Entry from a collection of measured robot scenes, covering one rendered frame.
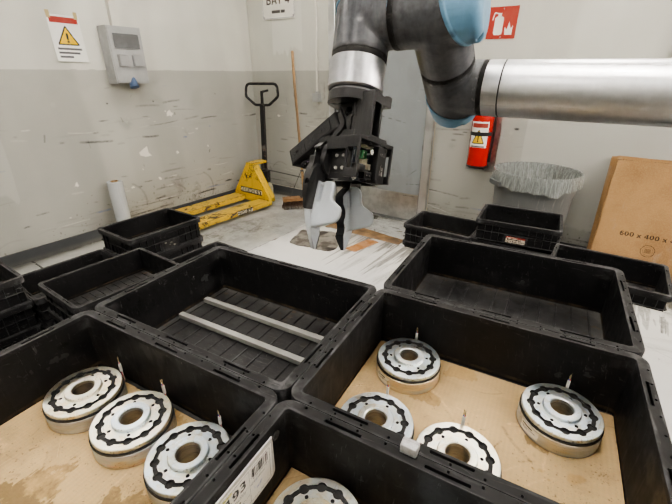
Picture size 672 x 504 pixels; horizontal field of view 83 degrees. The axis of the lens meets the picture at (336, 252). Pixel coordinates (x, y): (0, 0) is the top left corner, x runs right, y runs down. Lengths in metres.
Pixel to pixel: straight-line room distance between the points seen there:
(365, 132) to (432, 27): 0.14
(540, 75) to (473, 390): 0.46
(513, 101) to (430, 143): 2.92
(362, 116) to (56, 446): 0.60
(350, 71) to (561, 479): 0.57
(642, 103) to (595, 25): 2.72
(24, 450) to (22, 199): 2.99
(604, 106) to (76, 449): 0.80
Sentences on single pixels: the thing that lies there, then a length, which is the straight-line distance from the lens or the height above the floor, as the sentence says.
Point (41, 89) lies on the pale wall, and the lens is 3.61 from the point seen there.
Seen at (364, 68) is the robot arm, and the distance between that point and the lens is 0.54.
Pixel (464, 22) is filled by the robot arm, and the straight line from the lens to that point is 0.52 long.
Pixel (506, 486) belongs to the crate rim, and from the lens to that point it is 0.45.
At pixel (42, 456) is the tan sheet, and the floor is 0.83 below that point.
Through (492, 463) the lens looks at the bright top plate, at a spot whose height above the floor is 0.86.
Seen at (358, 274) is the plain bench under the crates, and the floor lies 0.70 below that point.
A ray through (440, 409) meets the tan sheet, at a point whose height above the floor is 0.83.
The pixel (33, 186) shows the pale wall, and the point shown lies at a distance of 3.61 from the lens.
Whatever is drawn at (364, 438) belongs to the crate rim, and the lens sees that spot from 0.46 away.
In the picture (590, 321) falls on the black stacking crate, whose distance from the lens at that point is 0.95.
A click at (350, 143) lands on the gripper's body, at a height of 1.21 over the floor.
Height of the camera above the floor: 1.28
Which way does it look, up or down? 25 degrees down
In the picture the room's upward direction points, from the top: straight up
